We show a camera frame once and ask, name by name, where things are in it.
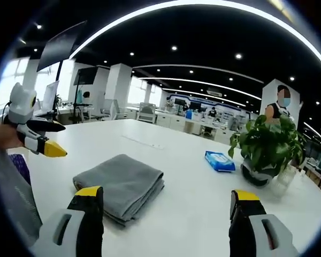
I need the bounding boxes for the grey towel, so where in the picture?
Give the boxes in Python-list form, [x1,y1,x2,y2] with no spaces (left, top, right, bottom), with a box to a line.
[72,154,165,228]

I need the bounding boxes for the person's left hand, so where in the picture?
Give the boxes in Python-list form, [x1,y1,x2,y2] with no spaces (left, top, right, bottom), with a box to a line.
[0,120,24,149]

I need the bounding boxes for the blue patterned cloth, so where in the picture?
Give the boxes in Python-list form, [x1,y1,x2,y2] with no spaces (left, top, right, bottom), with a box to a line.
[8,153,32,186]

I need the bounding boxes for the white display board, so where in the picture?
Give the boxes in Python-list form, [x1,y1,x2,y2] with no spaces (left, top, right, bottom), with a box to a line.
[42,80,60,111]

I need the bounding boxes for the clear glass vase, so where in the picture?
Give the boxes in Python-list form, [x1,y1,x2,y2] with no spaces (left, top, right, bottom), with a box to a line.
[272,164,298,199]

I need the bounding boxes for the grey fabric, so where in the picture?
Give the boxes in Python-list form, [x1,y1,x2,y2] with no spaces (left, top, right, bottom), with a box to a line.
[0,146,43,243]

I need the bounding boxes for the black monitor on stand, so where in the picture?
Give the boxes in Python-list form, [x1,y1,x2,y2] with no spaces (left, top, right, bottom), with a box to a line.
[73,66,97,86]

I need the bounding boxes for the black hanging monitor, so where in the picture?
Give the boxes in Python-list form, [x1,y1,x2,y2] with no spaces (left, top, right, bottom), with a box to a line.
[36,20,88,72]

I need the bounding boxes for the blue wet wipes packet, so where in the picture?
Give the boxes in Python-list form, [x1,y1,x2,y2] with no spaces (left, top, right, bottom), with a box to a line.
[204,150,236,173]

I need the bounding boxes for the green potted plant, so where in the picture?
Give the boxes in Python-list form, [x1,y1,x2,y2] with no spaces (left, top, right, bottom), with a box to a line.
[228,114,308,188]

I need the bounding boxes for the white office chair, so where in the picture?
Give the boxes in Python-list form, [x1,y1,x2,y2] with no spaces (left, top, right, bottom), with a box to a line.
[136,102,157,124]

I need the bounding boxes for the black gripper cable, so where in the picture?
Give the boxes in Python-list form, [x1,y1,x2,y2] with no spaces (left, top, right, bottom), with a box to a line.
[1,101,13,124]

